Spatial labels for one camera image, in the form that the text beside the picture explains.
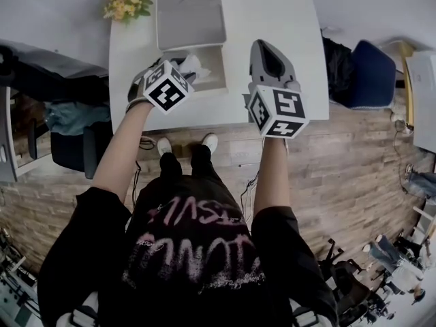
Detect person's black trousers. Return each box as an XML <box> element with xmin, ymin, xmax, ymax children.
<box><xmin>158</xmin><ymin>144</ymin><xmax>221</xmax><ymax>187</ymax></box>

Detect white small item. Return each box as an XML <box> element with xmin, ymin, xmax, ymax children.
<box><xmin>178</xmin><ymin>54</ymin><xmax>214</xmax><ymax>81</ymax></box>

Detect person's black printed shirt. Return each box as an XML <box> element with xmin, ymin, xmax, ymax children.
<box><xmin>36</xmin><ymin>172</ymin><xmax>339</xmax><ymax>327</ymax></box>

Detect person's white shoe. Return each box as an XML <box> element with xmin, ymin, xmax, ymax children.
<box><xmin>157</xmin><ymin>137</ymin><xmax>173</xmax><ymax>157</ymax></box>
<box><xmin>201</xmin><ymin>133</ymin><xmax>219</xmax><ymax>155</ymax></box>

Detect teal cloth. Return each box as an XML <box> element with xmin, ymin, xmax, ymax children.
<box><xmin>44</xmin><ymin>101</ymin><xmax>112</xmax><ymax>136</ymax></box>

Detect black jacket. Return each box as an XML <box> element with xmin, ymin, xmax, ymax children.
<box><xmin>321</xmin><ymin>35</ymin><xmax>356</xmax><ymax>104</ymax></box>

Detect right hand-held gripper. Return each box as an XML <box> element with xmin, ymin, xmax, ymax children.
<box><xmin>242</xmin><ymin>39</ymin><xmax>310</xmax><ymax>138</ymax></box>

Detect grey box with lid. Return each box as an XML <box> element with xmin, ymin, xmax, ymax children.
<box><xmin>155</xmin><ymin>0</ymin><xmax>228</xmax><ymax>92</ymax></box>

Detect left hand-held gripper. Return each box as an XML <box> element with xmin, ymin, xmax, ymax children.
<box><xmin>126</xmin><ymin>59</ymin><xmax>200</xmax><ymax>116</ymax></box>

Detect black swivel chair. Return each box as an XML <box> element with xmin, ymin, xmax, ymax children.
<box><xmin>319</xmin><ymin>238</ymin><xmax>374</xmax><ymax>323</ymax></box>

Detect black floor cable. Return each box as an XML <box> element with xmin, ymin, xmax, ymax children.
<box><xmin>239</xmin><ymin>168</ymin><xmax>264</xmax><ymax>225</ymax></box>

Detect grey side desk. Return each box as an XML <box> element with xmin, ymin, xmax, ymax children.
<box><xmin>0</xmin><ymin>86</ymin><xmax>38</xmax><ymax>183</ymax></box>

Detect blue padded chair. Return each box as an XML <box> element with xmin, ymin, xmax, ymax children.
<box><xmin>339</xmin><ymin>39</ymin><xmax>398</xmax><ymax>111</ymax></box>

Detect white cabinet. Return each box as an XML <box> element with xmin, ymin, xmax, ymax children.
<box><xmin>404</xmin><ymin>50</ymin><xmax>436</xmax><ymax>155</ymax></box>

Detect black office chair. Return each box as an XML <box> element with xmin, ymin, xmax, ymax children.
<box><xmin>27</xmin><ymin>123</ymin><xmax>114</xmax><ymax>181</ymax></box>

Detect person's left white shoe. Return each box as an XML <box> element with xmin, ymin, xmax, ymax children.
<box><xmin>157</xmin><ymin>137</ymin><xmax>173</xmax><ymax>157</ymax></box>

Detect person's right forearm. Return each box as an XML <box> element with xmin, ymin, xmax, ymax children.
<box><xmin>253</xmin><ymin>135</ymin><xmax>291</xmax><ymax>217</ymax></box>

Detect black fabric heap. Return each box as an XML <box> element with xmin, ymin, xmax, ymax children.
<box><xmin>0</xmin><ymin>43</ymin><xmax>110</xmax><ymax>108</ymax></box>

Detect yellow flower bouquet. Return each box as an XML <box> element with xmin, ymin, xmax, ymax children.
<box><xmin>102</xmin><ymin>0</ymin><xmax>154</xmax><ymax>23</ymax></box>

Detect person's left forearm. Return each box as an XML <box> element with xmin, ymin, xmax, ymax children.
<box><xmin>90</xmin><ymin>99</ymin><xmax>154</xmax><ymax>202</ymax></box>

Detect person's right white shoe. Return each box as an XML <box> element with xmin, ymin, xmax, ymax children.
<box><xmin>201</xmin><ymin>133</ymin><xmax>219</xmax><ymax>155</ymax></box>

